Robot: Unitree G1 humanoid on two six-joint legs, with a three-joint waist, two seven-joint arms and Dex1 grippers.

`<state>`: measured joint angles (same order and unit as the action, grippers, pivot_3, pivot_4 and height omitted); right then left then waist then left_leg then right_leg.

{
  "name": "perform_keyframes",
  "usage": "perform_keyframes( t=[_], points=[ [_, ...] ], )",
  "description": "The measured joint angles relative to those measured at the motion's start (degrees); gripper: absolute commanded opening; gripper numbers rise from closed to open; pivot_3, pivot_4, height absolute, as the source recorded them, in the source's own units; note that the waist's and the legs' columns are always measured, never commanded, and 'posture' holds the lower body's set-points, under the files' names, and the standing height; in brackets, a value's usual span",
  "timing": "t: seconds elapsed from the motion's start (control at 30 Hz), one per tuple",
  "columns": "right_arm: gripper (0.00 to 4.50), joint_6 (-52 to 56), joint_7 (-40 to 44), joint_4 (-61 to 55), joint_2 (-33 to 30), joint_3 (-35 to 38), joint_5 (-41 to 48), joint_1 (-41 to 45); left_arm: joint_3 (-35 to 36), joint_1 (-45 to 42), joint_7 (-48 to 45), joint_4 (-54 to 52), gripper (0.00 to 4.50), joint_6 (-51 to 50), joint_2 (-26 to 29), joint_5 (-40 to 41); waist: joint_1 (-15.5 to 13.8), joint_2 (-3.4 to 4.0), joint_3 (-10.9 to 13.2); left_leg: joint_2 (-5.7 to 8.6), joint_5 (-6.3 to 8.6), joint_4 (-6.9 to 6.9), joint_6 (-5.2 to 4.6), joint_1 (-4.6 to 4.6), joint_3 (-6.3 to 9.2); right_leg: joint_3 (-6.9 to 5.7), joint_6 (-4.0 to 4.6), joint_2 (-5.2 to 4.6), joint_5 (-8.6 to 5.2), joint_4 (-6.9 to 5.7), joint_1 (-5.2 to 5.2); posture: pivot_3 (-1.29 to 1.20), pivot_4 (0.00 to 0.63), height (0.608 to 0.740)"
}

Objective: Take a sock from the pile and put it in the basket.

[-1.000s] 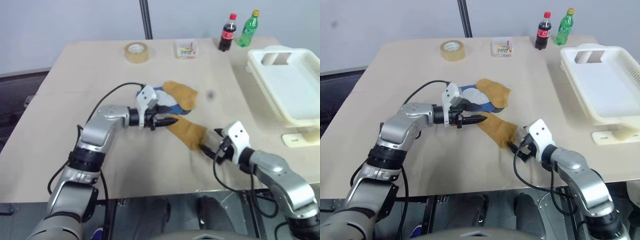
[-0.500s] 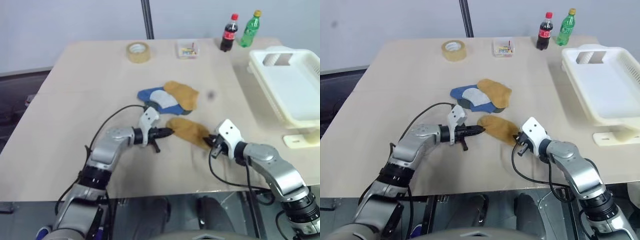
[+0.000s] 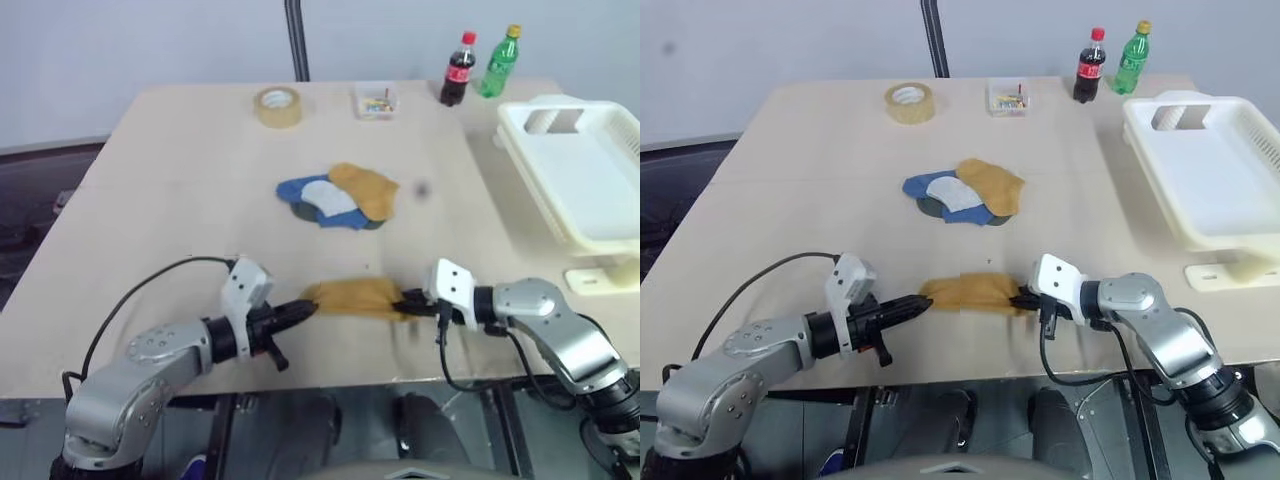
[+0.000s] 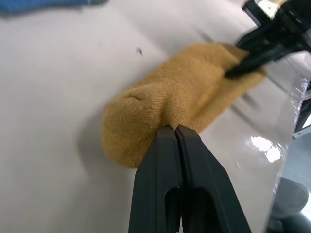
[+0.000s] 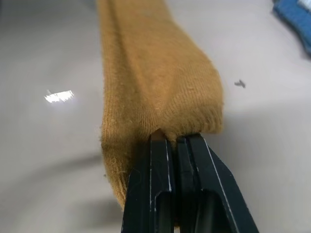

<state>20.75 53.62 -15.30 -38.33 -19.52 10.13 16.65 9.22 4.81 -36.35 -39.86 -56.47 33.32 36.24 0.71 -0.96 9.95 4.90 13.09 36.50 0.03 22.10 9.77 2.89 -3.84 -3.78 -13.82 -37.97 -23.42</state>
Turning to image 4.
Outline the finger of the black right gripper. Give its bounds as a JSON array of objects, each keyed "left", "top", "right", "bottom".
[
  {"left": 234, "top": 26, "right": 271, "bottom": 51},
  {"left": 225, "top": 46, "right": 289, "bottom": 79}
]

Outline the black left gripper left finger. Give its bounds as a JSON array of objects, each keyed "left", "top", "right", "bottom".
[{"left": 128, "top": 126, "right": 183, "bottom": 233}]

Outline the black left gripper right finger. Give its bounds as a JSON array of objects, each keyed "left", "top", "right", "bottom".
[{"left": 176, "top": 124, "right": 253, "bottom": 233}]

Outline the mustard yellow sock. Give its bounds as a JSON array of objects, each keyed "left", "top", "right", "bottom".
[{"left": 101, "top": 42, "right": 266, "bottom": 169}]

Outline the blue sock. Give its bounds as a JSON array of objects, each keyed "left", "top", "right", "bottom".
[{"left": 0, "top": 0, "right": 109, "bottom": 17}]

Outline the dark grey rounded object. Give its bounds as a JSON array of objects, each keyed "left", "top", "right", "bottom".
[{"left": 266, "top": 178, "right": 310, "bottom": 233}]

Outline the black metal frame bar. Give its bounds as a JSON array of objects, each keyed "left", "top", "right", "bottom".
[{"left": 242, "top": 0, "right": 265, "bottom": 28}]

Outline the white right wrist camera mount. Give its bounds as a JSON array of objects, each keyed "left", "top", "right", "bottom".
[{"left": 257, "top": 0, "right": 284, "bottom": 18}]

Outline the black metal table frame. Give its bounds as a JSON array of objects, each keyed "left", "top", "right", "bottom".
[{"left": 292, "top": 79, "right": 311, "bottom": 139}]

